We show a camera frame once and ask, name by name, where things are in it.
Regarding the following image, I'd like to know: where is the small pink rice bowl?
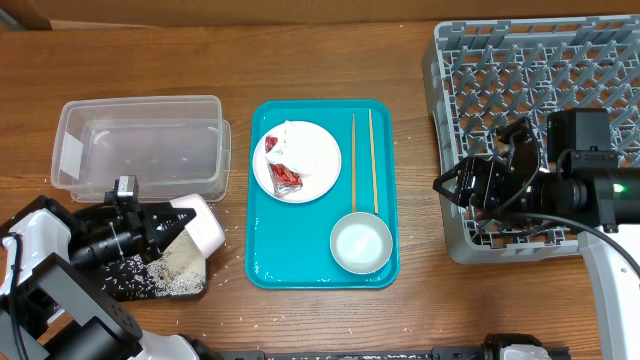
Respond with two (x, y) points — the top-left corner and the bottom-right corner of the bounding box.
(170, 194), (225, 258)

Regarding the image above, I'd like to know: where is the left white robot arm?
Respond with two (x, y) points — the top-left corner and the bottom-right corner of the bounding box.
(1, 195), (216, 360)

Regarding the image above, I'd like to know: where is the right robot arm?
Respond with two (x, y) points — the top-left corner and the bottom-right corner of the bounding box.
(433, 108), (639, 359)

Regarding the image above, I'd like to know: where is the grey dishwasher rack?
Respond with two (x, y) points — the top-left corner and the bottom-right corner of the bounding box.
(423, 15), (639, 264)

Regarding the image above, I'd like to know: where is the black tray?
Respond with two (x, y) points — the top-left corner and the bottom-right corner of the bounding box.
(69, 200), (210, 302)

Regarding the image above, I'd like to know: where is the clear plastic bin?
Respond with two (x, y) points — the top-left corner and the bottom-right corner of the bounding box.
(50, 95), (231, 203)

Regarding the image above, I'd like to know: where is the grey bowl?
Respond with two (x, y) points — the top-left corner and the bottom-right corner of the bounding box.
(330, 212), (394, 275)

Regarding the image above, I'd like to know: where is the right wooden chopstick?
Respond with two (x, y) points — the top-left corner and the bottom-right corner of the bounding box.
(368, 109), (379, 214)

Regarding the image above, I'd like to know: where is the wooden chopstick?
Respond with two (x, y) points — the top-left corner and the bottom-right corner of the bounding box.
(351, 113), (357, 213)
(368, 109), (379, 214)

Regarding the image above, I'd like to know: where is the left wooden chopstick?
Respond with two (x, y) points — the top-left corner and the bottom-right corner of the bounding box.
(351, 113), (357, 213)

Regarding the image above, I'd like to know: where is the teal plastic tray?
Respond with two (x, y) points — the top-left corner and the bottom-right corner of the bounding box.
(245, 99), (400, 290)

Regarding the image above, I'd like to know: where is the red foil snack wrapper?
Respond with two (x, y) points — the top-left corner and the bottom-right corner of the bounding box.
(264, 136), (303, 198)

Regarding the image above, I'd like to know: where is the large pink plate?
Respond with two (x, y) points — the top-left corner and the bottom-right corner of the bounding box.
(251, 123), (342, 204)

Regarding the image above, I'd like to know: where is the crumpled white tissue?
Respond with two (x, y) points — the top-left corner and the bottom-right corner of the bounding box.
(264, 121), (319, 176)

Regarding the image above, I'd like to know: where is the black rail at table edge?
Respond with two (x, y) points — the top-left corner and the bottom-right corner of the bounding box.
(184, 332), (571, 360)

